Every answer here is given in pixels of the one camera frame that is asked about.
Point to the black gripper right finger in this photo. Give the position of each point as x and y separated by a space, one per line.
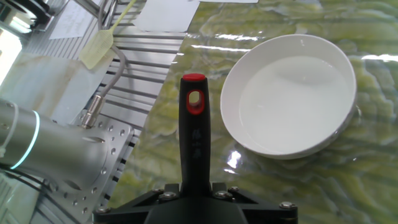
264 208

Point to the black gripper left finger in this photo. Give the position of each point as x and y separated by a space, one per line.
130 208

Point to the black ladle with red tip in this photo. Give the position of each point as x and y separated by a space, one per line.
194 149

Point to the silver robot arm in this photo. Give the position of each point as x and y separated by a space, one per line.
62 146

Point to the white bowl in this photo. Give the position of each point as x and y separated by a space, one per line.
295 102

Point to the green marble pattern mat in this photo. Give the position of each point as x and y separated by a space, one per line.
280 186

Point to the beige marble pattern sheet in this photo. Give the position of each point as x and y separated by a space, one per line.
46 81

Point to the yellow-green fly swatter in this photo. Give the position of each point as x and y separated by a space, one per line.
96 46

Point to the aluminium profile bar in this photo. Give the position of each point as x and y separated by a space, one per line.
88 6
109 14

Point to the faintly printed white sheet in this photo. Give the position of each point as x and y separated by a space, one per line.
71 21

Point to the blank white paper sheet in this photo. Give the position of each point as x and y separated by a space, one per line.
164 15

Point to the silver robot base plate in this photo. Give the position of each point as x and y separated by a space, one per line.
122 146

